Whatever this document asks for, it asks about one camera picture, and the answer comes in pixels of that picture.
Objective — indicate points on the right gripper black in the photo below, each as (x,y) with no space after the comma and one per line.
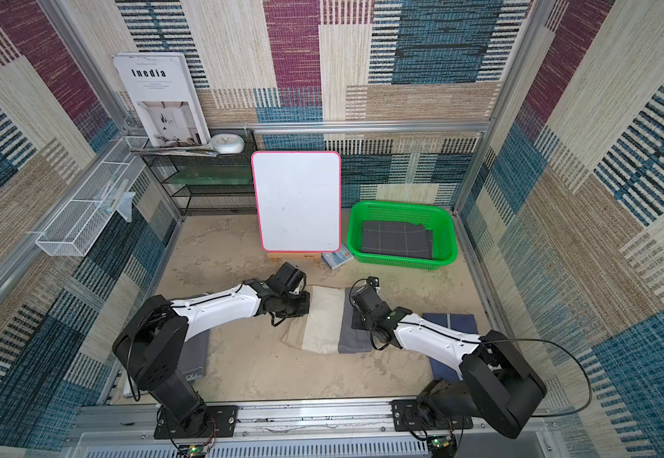
(361,312)

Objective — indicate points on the black wire shelf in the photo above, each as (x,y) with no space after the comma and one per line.
(219,185)

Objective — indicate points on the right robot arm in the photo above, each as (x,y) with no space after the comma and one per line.
(497,384)

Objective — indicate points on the green plastic basket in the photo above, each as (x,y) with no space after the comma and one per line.
(438,220)

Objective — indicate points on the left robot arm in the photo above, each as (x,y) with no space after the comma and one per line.
(150,346)

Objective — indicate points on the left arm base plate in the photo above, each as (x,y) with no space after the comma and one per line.
(205,422)

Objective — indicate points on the beige grey pillowcase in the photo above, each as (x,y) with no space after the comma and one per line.
(328,327)

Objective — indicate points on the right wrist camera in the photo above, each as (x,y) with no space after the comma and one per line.
(373,281)

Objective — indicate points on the white wire wall basket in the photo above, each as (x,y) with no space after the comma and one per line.
(103,193)

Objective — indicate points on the wooden whiteboard stand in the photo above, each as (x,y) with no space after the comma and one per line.
(294,256)

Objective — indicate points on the navy blue folded pillowcase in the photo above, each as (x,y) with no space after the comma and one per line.
(457,322)

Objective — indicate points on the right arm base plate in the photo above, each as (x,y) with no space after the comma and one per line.
(408,416)

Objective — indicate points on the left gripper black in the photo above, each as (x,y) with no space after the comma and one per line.
(304,307)

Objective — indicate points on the pink framed whiteboard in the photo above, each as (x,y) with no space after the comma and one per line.
(299,200)

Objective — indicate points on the grey striped folded pillowcase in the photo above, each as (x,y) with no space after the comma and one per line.
(193,360)

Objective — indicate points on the Inedia magazine poster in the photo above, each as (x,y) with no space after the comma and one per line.
(164,96)

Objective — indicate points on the dark checked pillowcase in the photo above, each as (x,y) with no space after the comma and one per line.
(397,239)

